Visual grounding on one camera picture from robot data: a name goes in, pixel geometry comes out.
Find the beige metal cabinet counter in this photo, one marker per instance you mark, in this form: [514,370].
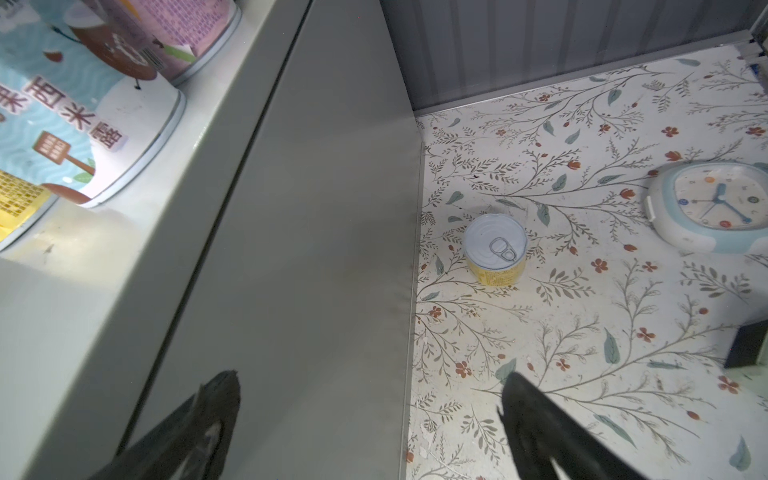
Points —
[274,236]

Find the silver top can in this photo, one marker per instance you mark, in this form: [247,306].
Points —
[82,111]
[22,205]

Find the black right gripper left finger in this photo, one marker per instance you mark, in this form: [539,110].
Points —
[190,443]

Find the pale green flat box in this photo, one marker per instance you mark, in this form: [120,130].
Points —
[746,362]

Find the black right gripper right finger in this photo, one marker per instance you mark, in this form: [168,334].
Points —
[543,438]

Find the pink can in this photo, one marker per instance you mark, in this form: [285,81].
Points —
[177,37]

